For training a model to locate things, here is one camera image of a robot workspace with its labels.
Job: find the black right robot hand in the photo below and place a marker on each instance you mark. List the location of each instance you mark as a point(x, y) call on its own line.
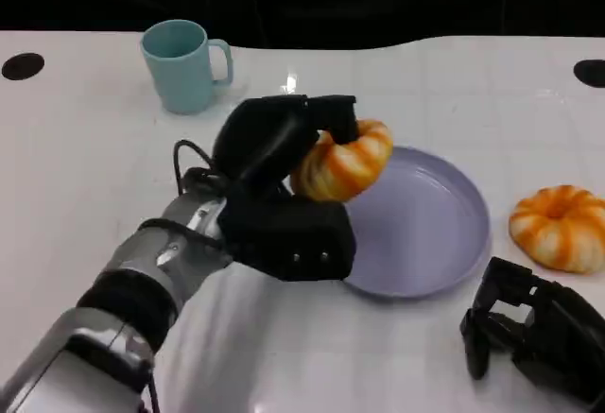
point(558, 332)

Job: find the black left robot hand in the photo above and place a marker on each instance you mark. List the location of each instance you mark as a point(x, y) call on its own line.
point(255, 139)

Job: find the orange white toy bread roll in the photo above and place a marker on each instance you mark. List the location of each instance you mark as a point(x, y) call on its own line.
point(558, 233)
point(350, 167)

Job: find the pale green mug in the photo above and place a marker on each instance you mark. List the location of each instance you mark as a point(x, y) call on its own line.
point(182, 77)

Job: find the lilac plate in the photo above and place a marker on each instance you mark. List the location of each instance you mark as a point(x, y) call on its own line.
point(416, 224)

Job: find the black table grommet hole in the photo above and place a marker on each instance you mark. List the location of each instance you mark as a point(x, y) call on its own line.
point(22, 66)
point(591, 73)

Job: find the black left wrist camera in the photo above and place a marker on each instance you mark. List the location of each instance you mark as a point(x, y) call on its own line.
point(293, 233)

